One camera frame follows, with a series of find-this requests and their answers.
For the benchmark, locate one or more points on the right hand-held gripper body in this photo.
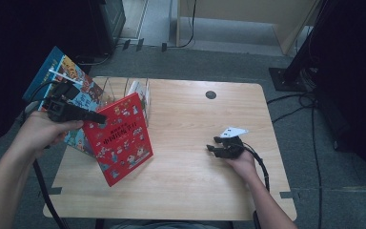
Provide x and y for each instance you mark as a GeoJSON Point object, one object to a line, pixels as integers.
{"type": "Point", "coordinates": [232, 149]}

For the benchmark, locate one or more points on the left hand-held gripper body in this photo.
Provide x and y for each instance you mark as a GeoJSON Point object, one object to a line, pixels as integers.
{"type": "Point", "coordinates": [62, 109]}

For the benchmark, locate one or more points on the light blue monsters picture book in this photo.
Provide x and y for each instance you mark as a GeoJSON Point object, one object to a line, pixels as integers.
{"type": "Point", "coordinates": [90, 92]}

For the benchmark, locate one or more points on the red picture book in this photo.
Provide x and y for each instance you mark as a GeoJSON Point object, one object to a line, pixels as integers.
{"type": "Point", "coordinates": [120, 143]}

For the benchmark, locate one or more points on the dark blue dinosaur picture book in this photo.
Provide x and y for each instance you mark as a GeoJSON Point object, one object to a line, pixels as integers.
{"type": "Point", "coordinates": [39, 73]}

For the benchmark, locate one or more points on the white caterpillar picture book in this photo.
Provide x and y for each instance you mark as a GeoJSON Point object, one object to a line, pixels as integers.
{"type": "Point", "coordinates": [139, 92]}

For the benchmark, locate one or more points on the person's right hand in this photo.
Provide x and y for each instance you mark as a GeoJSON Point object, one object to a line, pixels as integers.
{"type": "Point", "coordinates": [244, 165]}

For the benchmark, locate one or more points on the person's left hand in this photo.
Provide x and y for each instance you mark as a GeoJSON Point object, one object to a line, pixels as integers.
{"type": "Point", "coordinates": [39, 136]}

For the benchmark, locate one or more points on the black table grommet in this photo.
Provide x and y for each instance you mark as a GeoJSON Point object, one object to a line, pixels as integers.
{"type": "Point", "coordinates": [210, 94]}

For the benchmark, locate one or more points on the black stand base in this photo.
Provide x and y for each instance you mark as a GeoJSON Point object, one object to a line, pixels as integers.
{"type": "Point", "coordinates": [82, 62]}

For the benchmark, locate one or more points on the grey tape strip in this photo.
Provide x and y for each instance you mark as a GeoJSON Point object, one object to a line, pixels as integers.
{"type": "Point", "coordinates": [286, 195]}
{"type": "Point", "coordinates": [55, 191]}

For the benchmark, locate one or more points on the black floor tape piece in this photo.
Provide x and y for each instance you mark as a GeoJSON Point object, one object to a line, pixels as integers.
{"type": "Point", "coordinates": [139, 44]}
{"type": "Point", "coordinates": [164, 47]}
{"type": "Point", "coordinates": [126, 44]}

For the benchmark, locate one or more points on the black metal stand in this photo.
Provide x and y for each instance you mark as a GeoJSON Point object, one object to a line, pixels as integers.
{"type": "Point", "coordinates": [286, 79]}

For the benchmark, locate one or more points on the dark curtain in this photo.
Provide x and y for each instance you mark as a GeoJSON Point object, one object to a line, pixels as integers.
{"type": "Point", "coordinates": [12, 31]}
{"type": "Point", "coordinates": [355, 63]}

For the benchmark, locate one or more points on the black equipment cabinet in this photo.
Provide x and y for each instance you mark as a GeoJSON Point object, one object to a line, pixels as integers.
{"type": "Point", "coordinates": [108, 25]}

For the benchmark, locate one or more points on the light wooden cabinet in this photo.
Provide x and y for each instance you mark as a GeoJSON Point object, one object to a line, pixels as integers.
{"type": "Point", "coordinates": [235, 9]}

